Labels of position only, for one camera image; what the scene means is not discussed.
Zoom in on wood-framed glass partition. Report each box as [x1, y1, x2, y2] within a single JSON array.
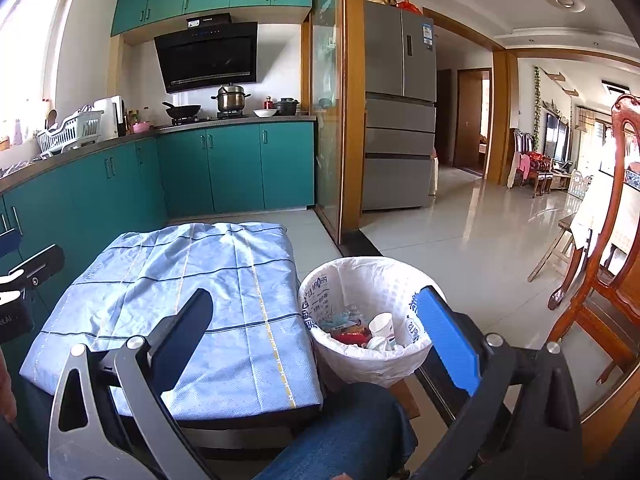
[[301, 0, 365, 246]]

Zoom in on kitchen window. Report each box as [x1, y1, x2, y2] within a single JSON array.
[[0, 0, 81, 151]]

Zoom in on steel cooking pot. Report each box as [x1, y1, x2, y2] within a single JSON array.
[[211, 83, 252, 112]]

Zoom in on person's left hand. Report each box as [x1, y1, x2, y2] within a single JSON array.
[[0, 347, 16, 423]]

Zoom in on black wok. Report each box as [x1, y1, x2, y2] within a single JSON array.
[[161, 101, 202, 120]]

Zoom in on white kitchen appliance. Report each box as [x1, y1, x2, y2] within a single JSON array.
[[92, 95, 126, 141]]

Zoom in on black low table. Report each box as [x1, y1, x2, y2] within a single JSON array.
[[20, 375, 326, 456]]

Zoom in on white paper cup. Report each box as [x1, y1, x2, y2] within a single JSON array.
[[369, 312, 396, 348]]

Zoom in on white playpen fence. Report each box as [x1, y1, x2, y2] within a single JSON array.
[[570, 170, 596, 196]]

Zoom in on grey refrigerator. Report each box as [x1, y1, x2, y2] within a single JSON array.
[[362, 1, 438, 211]]

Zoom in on brown wooden door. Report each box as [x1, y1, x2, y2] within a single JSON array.
[[453, 67, 493, 178]]

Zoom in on white dish rack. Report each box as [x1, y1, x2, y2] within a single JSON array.
[[36, 105, 104, 157]]

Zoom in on bin with white plastic liner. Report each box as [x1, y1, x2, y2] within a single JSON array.
[[298, 256, 448, 388]]

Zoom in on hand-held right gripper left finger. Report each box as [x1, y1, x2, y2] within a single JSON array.
[[47, 287, 216, 480]]

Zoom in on blue checked tablecloth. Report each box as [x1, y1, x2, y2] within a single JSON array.
[[20, 222, 323, 422]]

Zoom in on gas stove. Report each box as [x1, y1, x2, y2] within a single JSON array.
[[170, 110, 249, 126]]

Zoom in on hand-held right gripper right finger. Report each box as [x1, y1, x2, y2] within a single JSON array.
[[412, 285, 583, 480]]

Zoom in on teal lower cabinets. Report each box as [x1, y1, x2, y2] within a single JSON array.
[[0, 115, 317, 341]]

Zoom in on person's leg in jeans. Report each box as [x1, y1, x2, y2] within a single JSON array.
[[250, 382, 418, 480]]

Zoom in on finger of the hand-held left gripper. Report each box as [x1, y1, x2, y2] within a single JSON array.
[[7, 244, 66, 286], [0, 230, 23, 261]]

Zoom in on wooden armchair red cushion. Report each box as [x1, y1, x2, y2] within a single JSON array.
[[512, 130, 553, 198]]

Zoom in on dining table cream cloth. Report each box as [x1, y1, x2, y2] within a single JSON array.
[[527, 160, 640, 283]]

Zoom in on carved wooden chair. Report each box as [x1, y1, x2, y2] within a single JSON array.
[[547, 94, 640, 386]]

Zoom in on black range hood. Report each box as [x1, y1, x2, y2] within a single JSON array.
[[154, 12, 259, 94]]

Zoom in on artificial vine garland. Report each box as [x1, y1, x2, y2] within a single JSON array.
[[532, 66, 543, 151]]

